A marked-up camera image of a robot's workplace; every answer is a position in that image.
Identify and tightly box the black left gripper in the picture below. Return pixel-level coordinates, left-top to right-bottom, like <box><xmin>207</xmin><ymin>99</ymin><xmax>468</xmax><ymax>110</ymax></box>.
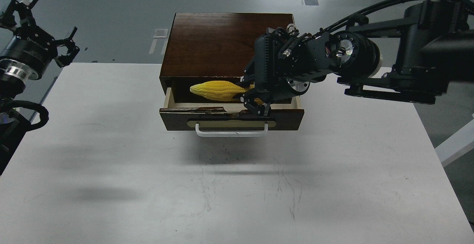
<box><xmin>0</xmin><ymin>0</ymin><xmax>80</xmax><ymax>81</ymax></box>

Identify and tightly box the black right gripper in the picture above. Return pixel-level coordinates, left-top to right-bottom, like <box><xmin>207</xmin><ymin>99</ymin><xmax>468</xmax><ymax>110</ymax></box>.
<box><xmin>233</xmin><ymin>24</ymin><xmax>344</xmax><ymax>117</ymax></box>

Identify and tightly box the yellow corn cob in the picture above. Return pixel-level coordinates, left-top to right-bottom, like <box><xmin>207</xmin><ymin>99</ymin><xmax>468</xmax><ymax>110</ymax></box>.
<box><xmin>190</xmin><ymin>80</ymin><xmax>254</xmax><ymax>102</ymax></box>

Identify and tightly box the wooden drawer with white handle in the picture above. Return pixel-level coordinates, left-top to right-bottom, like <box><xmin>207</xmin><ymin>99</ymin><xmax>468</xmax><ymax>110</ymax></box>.
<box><xmin>159</xmin><ymin>88</ymin><xmax>305</xmax><ymax>131</ymax></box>

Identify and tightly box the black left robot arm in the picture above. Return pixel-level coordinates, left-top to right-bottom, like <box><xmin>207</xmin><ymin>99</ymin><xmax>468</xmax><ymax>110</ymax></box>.
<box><xmin>0</xmin><ymin>0</ymin><xmax>80</xmax><ymax>131</ymax></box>

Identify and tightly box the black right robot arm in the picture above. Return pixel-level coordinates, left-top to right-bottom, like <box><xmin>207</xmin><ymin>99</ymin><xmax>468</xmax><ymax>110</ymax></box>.
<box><xmin>235</xmin><ymin>0</ymin><xmax>474</xmax><ymax>117</ymax></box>

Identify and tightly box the dark wooden drawer cabinet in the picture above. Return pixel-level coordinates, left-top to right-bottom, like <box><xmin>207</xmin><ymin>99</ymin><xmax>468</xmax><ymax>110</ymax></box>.
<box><xmin>159</xmin><ymin>13</ymin><xmax>294</xmax><ymax>91</ymax></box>

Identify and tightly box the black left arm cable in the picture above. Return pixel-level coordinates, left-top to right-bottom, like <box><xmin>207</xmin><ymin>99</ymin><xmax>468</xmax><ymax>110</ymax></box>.
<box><xmin>0</xmin><ymin>100</ymin><xmax>50</xmax><ymax>131</ymax></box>

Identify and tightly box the white table leg frame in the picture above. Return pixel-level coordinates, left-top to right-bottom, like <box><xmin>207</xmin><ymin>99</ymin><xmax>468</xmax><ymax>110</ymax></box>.
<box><xmin>435</xmin><ymin>120</ymin><xmax>474</xmax><ymax>167</ymax></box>

